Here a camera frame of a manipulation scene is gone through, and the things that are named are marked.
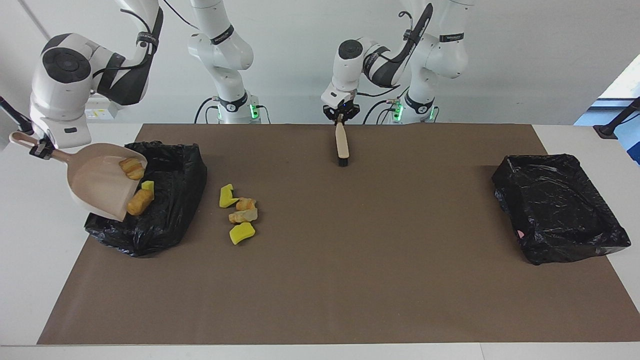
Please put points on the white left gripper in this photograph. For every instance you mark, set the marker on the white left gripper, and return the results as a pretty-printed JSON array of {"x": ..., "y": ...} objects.
[{"x": 336, "y": 96}]

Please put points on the black camera stand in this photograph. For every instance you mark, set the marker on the black camera stand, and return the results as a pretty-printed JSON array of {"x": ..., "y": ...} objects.
[
  {"x": 15, "y": 116},
  {"x": 607, "y": 131}
]

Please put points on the black bag lined bin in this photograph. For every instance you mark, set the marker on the black bag lined bin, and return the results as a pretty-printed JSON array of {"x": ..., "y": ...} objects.
[{"x": 170, "y": 210}]

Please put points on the beige plastic dustpan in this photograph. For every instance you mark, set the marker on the beige plastic dustpan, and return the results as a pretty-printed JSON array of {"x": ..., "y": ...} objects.
[{"x": 100, "y": 175}]

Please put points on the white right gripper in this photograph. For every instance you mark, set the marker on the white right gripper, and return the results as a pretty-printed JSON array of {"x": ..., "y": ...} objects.
[{"x": 70, "y": 137}]

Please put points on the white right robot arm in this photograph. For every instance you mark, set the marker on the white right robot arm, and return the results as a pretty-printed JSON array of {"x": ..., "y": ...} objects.
[{"x": 60, "y": 102}]

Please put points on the white wall socket box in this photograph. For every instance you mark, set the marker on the white wall socket box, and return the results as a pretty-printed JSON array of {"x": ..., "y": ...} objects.
[{"x": 107, "y": 111}]

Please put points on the grey-beige bread chunk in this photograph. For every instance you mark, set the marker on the grey-beige bread chunk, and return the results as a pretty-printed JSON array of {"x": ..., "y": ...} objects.
[{"x": 243, "y": 216}]

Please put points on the brown bread roll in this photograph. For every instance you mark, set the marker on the brown bread roll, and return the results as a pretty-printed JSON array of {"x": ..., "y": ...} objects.
[{"x": 140, "y": 202}]

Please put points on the orange croissant piece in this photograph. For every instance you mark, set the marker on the orange croissant piece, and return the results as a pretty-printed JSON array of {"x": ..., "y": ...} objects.
[{"x": 246, "y": 204}]

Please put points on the yellow green sponge piece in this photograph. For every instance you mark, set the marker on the yellow green sponge piece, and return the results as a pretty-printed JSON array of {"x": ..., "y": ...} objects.
[{"x": 226, "y": 199}]

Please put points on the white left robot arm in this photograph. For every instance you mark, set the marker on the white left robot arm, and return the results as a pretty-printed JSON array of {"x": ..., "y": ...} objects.
[{"x": 440, "y": 55}]

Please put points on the black bag bin pink spot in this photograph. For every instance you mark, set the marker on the black bag bin pink spot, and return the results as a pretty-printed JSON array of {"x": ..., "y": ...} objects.
[{"x": 555, "y": 210}]

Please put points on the beige hand brush black bristles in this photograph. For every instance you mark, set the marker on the beige hand brush black bristles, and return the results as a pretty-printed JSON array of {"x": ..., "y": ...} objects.
[{"x": 342, "y": 142}]

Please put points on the brown table mat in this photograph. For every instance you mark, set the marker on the brown table mat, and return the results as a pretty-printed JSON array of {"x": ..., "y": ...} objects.
[{"x": 350, "y": 275}]

